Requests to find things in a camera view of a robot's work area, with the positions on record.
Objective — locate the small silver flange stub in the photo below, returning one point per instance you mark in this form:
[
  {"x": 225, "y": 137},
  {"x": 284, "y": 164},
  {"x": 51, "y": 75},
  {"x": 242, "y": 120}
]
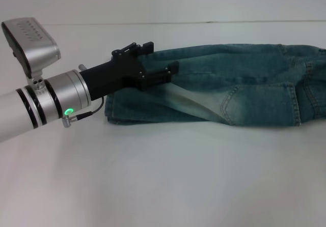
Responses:
[{"x": 82, "y": 67}]

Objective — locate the blue denim shorts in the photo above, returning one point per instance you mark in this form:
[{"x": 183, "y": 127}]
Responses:
[{"x": 229, "y": 84}]

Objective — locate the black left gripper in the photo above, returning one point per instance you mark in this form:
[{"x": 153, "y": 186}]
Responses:
[{"x": 112, "y": 77}]

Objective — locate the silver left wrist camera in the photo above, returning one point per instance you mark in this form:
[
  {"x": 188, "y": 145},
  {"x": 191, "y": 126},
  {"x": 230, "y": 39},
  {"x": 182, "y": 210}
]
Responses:
[{"x": 35, "y": 43}]

